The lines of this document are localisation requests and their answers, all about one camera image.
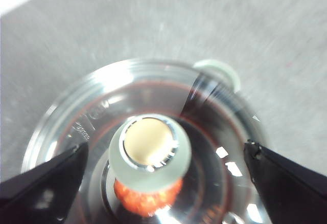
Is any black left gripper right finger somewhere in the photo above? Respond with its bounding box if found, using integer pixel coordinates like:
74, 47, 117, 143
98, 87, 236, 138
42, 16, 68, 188
243, 139, 327, 224

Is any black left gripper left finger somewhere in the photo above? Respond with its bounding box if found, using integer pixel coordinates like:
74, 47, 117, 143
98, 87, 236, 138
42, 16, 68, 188
0, 141, 89, 224

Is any pale green electric pot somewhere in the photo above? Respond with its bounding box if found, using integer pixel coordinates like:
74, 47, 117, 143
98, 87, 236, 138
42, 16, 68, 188
20, 59, 271, 224

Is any glass lid with green knob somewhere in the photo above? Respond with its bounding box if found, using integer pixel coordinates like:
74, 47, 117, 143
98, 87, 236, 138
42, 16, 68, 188
21, 59, 271, 224

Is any orange toy pumpkin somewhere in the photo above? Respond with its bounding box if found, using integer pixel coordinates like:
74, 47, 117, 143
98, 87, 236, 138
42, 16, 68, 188
113, 177, 183, 217

